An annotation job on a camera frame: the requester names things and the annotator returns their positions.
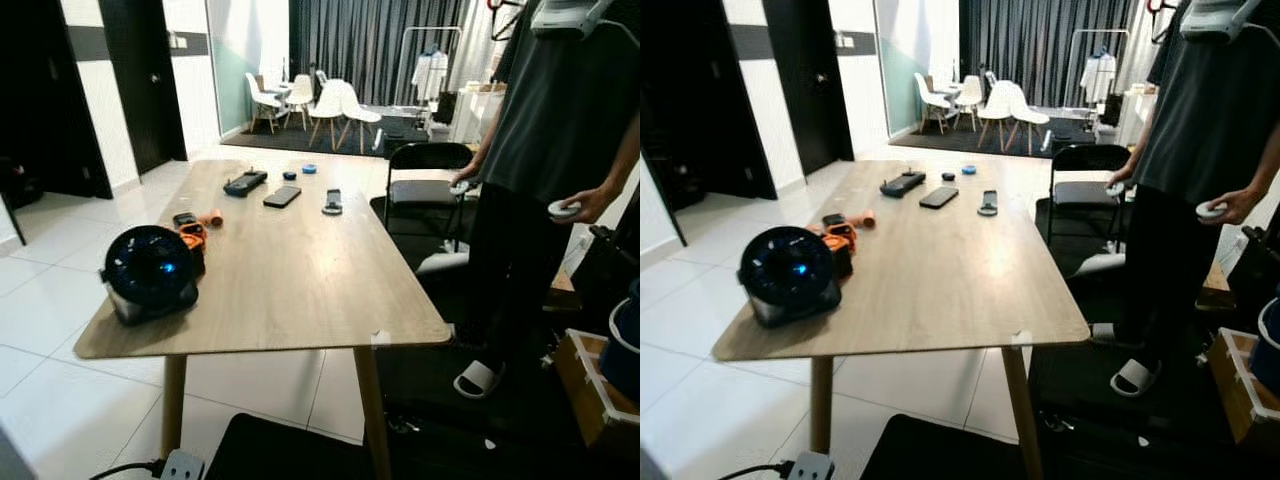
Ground person's left hand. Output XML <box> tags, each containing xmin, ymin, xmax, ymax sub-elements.
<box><xmin>1212</xmin><ymin>188</ymin><xmax>1269</xmax><ymax>227</ymax></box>
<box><xmin>565</xmin><ymin>185</ymin><xmax>621</xmax><ymax>226</ymax></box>

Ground black folding chair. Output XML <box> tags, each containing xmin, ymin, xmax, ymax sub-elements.
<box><xmin>383</xmin><ymin>141</ymin><xmax>479</xmax><ymax>253</ymax></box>
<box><xmin>1045</xmin><ymin>143</ymin><xmax>1136</xmax><ymax>251</ymax></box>

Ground black bag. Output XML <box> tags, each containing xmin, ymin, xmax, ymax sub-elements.
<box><xmin>1225</xmin><ymin>225</ymin><xmax>1280</xmax><ymax>323</ymax></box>
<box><xmin>570</xmin><ymin>225</ymin><xmax>641</xmax><ymax>331</ymax></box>

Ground white rounded object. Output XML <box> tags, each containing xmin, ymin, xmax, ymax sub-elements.
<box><xmin>1073</xmin><ymin>252</ymin><xmax>1128</xmax><ymax>279</ymax></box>
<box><xmin>415</xmin><ymin>251</ymin><xmax>471</xmax><ymax>277</ymax></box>

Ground standing person in dark clothes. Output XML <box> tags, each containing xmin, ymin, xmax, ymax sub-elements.
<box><xmin>1090</xmin><ymin>0</ymin><xmax>1280</xmax><ymax>399</ymax></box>
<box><xmin>450</xmin><ymin>0</ymin><xmax>641</xmax><ymax>401</ymax></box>

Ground white hanging garments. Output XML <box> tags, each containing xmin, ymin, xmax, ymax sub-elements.
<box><xmin>1080</xmin><ymin>52</ymin><xmax>1119</xmax><ymax>106</ymax></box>
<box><xmin>413</xmin><ymin>50</ymin><xmax>451</xmax><ymax>106</ymax></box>

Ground white shell chair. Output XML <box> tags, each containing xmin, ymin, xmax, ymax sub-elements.
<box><xmin>283</xmin><ymin>74</ymin><xmax>316</xmax><ymax>128</ymax></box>
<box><xmin>912</xmin><ymin>72</ymin><xmax>953</xmax><ymax>134</ymax></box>
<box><xmin>950</xmin><ymin>75</ymin><xmax>984</xmax><ymax>129</ymax></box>
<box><xmin>978</xmin><ymin>80</ymin><xmax>1016</xmax><ymax>149</ymax></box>
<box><xmin>308</xmin><ymin>80</ymin><xmax>346</xmax><ymax>149</ymax></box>
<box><xmin>335</xmin><ymin>82</ymin><xmax>384</xmax><ymax>154</ymax></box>
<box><xmin>245</xmin><ymin>72</ymin><xmax>286</xmax><ymax>134</ymax></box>
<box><xmin>1005</xmin><ymin>83</ymin><xmax>1053</xmax><ymax>154</ymax></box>

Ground blue bucket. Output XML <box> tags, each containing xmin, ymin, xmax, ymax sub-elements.
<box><xmin>600</xmin><ymin>280</ymin><xmax>641</xmax><ymax>403</ymax></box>
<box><xmin>1255</xmin><ymin>295</ymin><xmax>1280</xmax><ymax>393</ymax></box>

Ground black door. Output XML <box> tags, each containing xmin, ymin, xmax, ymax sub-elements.
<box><xmin>0</xmin><ymin>0</ymin><xmax>113</xmax><ymax>201</ymax></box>
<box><xmin>640</xmin><ymin>0</ymin><xmax>779</xmax><ymax>201</ymax></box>
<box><xmin>98</xmin><ymin>0</ymin><xmax>189</xmax><ymax>176</ymax></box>
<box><xmin>762</xmin><ymin>0</ymin><xmax>856</xmax><ymax>176</ymax></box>

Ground dark grey curtain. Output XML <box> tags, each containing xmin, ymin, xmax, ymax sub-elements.
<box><xmin>958</xmin><ymin>0</ymin><xmax>1166</xmax><ymax>109</ymax></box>
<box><xmin>290</xmin><ymin>0</ymin><xmax>501</xmax><ymax>106</ymax></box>

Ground grey headset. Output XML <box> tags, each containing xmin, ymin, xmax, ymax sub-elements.
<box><xmin>530</xmin><ymin>0</ymin><xmax>613</xmax><ymax>41</ymax></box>
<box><xmin>1180</xmin><ymin>0</ymin><xmax>1263</xmax><ymax>43</ymax></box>

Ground wooden box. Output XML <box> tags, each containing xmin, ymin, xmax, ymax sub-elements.
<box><xmin>1205</xmin><ymin>326</ymin><xmax>1280</xmax><ymax>448</ymax></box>
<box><xmin>553</xmin><ymin>328</ymin><xmax>641</xmax><ymax>448</ymax></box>

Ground white slipper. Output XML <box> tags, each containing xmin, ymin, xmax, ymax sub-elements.
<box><xmin>454</xmin><ymin>359</ymin><xmax>506</xmax><ymax>401</ymax></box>
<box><xmin>1110</xmin><ymin>357</ymin><xmax>1163</xmax><ymax>400</ymax></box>

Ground black round fan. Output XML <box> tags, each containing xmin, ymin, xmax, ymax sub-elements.
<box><xmin>738</xmin><ymin>226</ymin><xmax>843</xmax><ymax>329</ymax></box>
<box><xmin>99</xmin><ymin>225</ymin><xmax>201</xmax><ymax>327</ymax></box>

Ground dark rug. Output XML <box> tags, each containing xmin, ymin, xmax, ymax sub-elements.
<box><xmin>888</xmin><ymin>115</ymin><xmax>1096</xmax><ymax>159</ymax></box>
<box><xmin>222</xmin><ymin>113</ymin><xmax>431</xmax><ymax>159</ymax></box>

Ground black handheld controller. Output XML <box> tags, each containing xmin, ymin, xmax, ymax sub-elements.
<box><xmin>222</xmin><ymin>170</ymin><xmax>269</xmax><ymax>198</ymax></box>
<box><xmin>880</xmin><ymin>171</ymin><xmax>927</xmax><ymax>199</ymax></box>

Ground orange black power tool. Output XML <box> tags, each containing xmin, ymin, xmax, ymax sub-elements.
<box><xmin>172</xmin><ymin>212</ymin><xmax>209</xmax><ymax>279</ymax></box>
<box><xmin>820</xmin><ymin>213</ymin><xmax>859</xmax><ymax>281</ymax></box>

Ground wooden table leg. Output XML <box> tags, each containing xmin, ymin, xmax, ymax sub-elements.
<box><xmin>808</xmin><ymin>357</ymin><xmax>834</xmax><ymax>456</ymax></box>
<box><xmin>1000</xmin><ymin>346</ymin><xmax>1045</xmax><ymax>480</ymax></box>
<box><xmin>352</xmin><ymin>346</ymin><xmax>393</xmax><ymax>480</ymax></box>
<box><xmin>160</xmin><ymin>354</ymin><xmax>189</xmax><ymax>461</ymax></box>

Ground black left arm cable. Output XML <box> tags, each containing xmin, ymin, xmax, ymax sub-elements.
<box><xmin>88</xmin><ymin>459</ymin><xmax>166</xmax><ymax>480</ymax></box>
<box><xmin>715</xmin><ymin>461</ymin><xmax>791</xmax><ymax>480</ymax></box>

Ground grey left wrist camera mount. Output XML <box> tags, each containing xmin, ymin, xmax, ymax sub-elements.
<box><xmin>160</xmin><ymin>449</ymin><xmax>206</xmax><ymax>480</ymax></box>
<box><xmin>785</xmin><ymin>451</ymin><xmax>836</xmax><ymax>480</ymax></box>

